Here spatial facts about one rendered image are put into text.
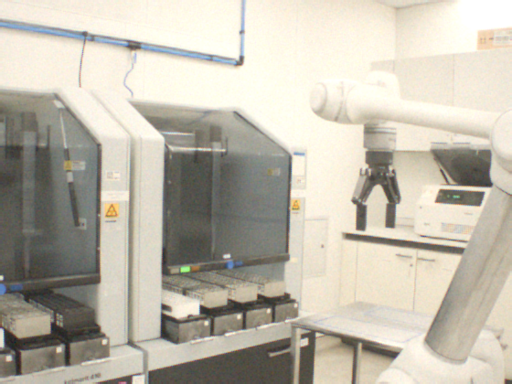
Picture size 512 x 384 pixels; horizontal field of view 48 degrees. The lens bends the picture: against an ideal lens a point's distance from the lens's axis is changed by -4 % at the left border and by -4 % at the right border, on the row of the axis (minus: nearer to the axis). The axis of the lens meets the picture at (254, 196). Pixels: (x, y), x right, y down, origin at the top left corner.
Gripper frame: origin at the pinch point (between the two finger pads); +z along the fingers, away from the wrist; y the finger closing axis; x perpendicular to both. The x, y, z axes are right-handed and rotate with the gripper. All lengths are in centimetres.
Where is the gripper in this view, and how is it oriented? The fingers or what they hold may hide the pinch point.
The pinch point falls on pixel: (376, 225)
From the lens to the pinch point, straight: 163.3
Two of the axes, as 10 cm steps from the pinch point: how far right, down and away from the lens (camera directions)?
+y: 7.4, -0.1, 6.8
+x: -6.8, -0.6, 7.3
